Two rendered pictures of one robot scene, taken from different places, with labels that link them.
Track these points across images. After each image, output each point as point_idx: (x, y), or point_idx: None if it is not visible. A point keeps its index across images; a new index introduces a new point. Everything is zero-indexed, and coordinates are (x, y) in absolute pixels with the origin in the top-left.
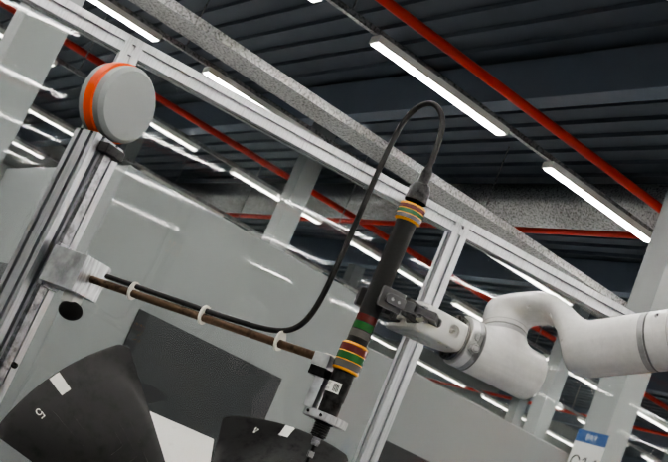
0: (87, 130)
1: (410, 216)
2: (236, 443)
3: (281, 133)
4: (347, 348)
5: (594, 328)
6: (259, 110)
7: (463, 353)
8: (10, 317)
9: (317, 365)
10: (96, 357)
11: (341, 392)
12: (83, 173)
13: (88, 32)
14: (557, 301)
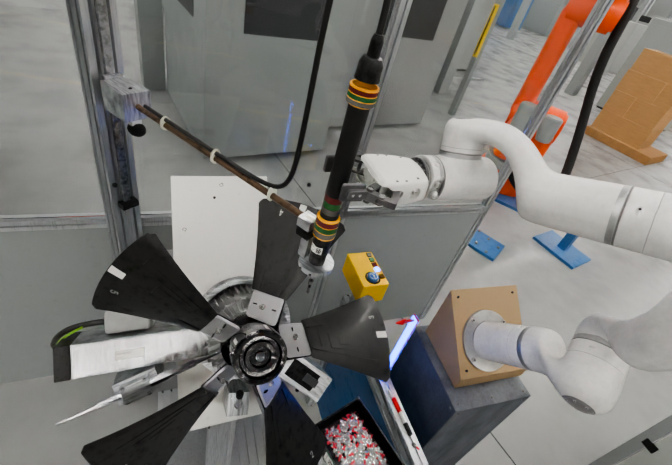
0: None
1: (361, 105)
2: (269, 227)
3: None
4: (321, 226)
5: (557, 201)
6: None
7: (424, 198)
8: (104, 133)
9: (301, 228)
10: (133, 248)
11: (323, 253)
12: (86, 9)
13: None
14: (518, 151)
